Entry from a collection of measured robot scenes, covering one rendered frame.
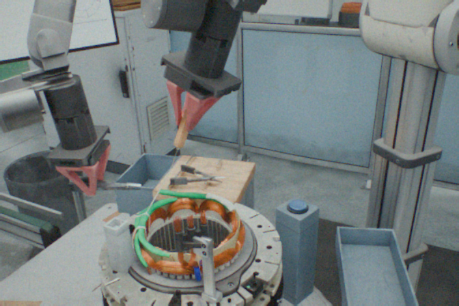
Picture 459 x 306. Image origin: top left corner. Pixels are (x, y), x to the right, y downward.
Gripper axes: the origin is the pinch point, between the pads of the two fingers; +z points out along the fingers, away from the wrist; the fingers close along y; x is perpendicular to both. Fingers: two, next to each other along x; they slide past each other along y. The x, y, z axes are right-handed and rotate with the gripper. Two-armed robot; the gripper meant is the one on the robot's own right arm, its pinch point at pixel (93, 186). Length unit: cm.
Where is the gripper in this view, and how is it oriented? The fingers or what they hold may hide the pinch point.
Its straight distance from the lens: 78.1
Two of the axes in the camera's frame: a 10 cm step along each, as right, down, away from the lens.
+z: 0.8, 8.3, 5.5
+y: -1.5, 5.6, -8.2
